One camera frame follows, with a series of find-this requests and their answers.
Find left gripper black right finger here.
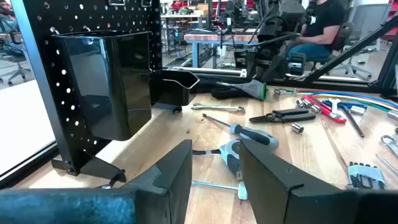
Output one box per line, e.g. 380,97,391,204
238,138,358,224

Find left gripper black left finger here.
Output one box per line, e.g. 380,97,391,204
123,139,193,224

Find grey black tape measure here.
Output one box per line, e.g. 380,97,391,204
192,139,247,175

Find grey black handled screwdriver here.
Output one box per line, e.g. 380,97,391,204
202,113,280,151

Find black wire stripper pliers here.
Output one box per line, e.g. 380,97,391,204
248,108,317,124

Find small silver combination wrench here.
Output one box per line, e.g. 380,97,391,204
328,97,342,119

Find short black pegboard bin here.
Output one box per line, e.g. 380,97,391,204
150,68,200,113

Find red flat tool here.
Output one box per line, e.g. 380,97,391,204
300,95,348,124

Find tall black pegboard bin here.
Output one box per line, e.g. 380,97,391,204
51,30,153,141

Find wooden table with blue legs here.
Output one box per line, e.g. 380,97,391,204
183,32,259,69

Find light wooden table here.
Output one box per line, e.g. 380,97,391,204
0,79,60,187

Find grey office chair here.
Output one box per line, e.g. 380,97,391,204
310,21,374,82
0,30,32,87

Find person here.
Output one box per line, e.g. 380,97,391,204
285,0,346,62

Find black metal pegboard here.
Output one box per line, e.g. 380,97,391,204
11,0,163,184

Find blue T-handle hex key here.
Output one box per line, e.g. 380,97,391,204
321,99,368,139

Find coloured cable bundle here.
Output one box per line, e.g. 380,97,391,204
273,87,398,113

